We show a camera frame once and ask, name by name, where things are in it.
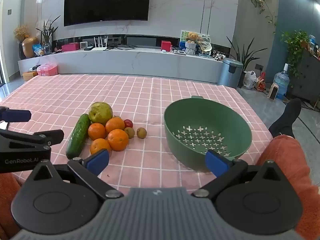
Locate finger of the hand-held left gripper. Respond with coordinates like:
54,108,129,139
0,107,32,123
0,129,65,153

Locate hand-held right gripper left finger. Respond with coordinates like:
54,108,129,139
25,149,124,198

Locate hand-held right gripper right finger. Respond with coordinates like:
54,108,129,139
192,150,288,198

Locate orange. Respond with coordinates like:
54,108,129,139
107,129,129,152
90,138,112,155
88,123,107,141
105,117,125,134

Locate green cucumber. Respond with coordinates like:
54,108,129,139
66,114,91,159

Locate green pear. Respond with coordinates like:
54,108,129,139
88,102,113,124

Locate green colander bowl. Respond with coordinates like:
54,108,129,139
164,96,252,172

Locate person's left leg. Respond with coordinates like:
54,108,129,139
0,172,22,238

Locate person's leg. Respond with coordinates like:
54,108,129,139
255,135,320,240
0,172,22,238

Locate wooden box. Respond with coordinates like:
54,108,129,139
22,71,38,81

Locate pink storage box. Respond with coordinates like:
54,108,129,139
37,62,58,76

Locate blue snack packet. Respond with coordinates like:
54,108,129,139
32,44,45,56

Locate bronze vase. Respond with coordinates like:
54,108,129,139
22,37,38,58

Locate green plant in glass vase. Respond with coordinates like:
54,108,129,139
36,15,61,54

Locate person's right leg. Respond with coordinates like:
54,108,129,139
255,135,320,240

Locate person's black sock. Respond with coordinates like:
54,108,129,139
269,98,302,138

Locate dried flowers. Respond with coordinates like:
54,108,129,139
14,25,30,42

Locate pink checkered tablecloth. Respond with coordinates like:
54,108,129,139
0,74,274,193

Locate magenta box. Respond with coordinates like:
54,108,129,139
61,43,79,52

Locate potted long-leaf plant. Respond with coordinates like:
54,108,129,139
226,36,260,88

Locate grey-blue pedal trash can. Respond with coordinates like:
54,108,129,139
218,57,244,88

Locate white plastic bag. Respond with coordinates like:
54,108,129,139
242,70,258,89

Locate red gift bag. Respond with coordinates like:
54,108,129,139
254,72,267,92

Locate small white heater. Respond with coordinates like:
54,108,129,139
267,82,278,99

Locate white router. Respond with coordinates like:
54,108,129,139
90,36,108,51

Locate blue water jug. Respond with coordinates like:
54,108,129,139
273,63,290,100

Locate white marble tv console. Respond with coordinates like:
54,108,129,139
17,46,224,83

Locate dark grey cabinet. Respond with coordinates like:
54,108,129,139
291,47,320,108

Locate printed display card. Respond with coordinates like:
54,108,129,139
180,30,210,54

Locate brown teddy bear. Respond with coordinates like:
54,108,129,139
185,32,199,55

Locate dark soundbar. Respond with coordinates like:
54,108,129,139
126,36,157,46

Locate leafy pothos plant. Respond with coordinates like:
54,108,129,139
280,30,310,78

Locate hanging vine plant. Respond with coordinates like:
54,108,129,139
245,0,278,33

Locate black wall television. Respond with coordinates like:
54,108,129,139
64,0,152,27

